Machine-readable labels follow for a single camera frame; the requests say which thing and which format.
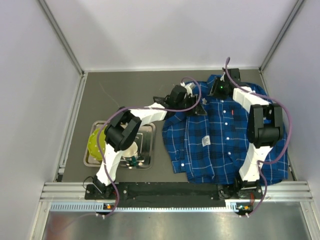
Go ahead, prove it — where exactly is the blue plaid shirt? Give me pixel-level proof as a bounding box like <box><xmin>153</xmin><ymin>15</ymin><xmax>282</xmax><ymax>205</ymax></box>
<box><xmin>161</xmin><ymin>74</ymin><xmax>290</xmax><ymax>186</ymax></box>

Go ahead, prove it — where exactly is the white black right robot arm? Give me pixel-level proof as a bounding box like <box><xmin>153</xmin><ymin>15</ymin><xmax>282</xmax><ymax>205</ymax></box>
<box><xmin>209</xmin><ymin>67</ymin><xmax>284</xmax><ymax>198</ymax></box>

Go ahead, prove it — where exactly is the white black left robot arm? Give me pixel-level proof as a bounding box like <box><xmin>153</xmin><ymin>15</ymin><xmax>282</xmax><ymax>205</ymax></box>
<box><xmin>92</xmin><ymin>82</ymin><xmax>206</xmax><ymax>195</ymax></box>

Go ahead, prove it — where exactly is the silver metal tray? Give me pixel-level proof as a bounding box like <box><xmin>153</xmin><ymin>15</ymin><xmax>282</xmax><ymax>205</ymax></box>
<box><xmin>83</xmin><ymin>120</ymin><xmax>156</xmax><ymax>170</ymax></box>

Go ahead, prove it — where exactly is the white paper cup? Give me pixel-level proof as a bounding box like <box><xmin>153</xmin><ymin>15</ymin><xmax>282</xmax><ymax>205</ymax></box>
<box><xmin>122</xmin><ymin>142</ymin><xmax>139</xmax><ymax>167</ymax></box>

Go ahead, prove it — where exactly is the green dotted plate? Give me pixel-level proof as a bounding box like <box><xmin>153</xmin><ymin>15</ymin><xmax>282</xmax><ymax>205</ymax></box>
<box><xmin>87</xmin><ymin>128</ymin><xmax>106</xmax><ymax>162</ymax></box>

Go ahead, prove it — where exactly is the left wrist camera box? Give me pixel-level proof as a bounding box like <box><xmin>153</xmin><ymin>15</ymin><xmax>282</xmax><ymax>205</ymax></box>
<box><xmin>180</xmin><ymin>82</ymin><xmax>196</xmax><ymax>95</ymax></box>

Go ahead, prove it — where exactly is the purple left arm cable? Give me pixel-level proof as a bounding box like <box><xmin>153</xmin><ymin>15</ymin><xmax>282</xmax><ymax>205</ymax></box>
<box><xmin>52</xmin><ymin>76</ymin><xmax>202</xmax><ymax>223</ymax></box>

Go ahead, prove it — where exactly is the white slotted cable duct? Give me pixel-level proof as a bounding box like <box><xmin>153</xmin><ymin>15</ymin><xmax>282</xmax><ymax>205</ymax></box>
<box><xmin>49</xmin><ymin>200</ymin><xmax>239</xmax><ymax>213</ymax></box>

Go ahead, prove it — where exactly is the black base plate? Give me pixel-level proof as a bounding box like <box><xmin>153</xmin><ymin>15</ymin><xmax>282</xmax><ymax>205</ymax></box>
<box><xmin>85</xmin><ymin>182</ymin><xmax>263</xmax><ymax>201</ymax></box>

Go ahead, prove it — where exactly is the aluminium front frame rail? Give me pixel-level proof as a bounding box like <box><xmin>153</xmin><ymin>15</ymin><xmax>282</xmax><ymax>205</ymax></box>
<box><xmin>40</xmin><ymin>181</ymin><xmax>313</xmax><ymax>202</ymax></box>

